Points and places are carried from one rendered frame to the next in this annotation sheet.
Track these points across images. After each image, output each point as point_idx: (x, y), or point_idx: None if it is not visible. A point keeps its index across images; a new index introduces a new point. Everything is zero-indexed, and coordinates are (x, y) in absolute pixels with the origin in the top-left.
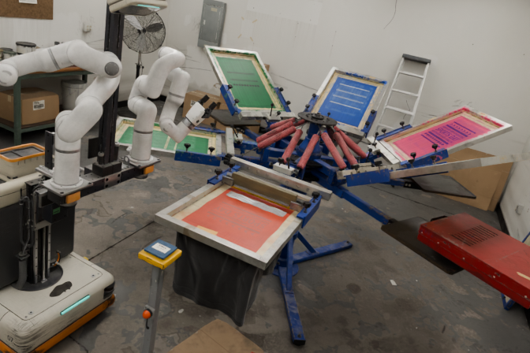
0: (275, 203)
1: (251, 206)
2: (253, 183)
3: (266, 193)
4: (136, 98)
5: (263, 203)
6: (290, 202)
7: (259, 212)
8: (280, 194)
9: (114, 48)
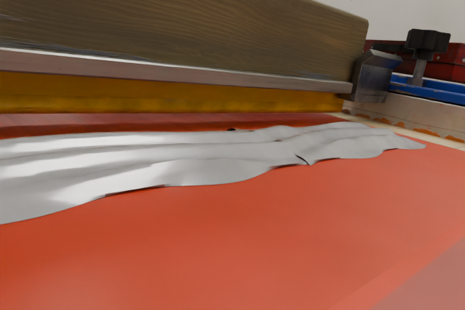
0: (277, 108)
1: (322, 175)
2: None
3: (242, 50)
4: None
5: (282, 127)
6: (370, 57)
7: (430, 178)
8: (314, 30)
9: None
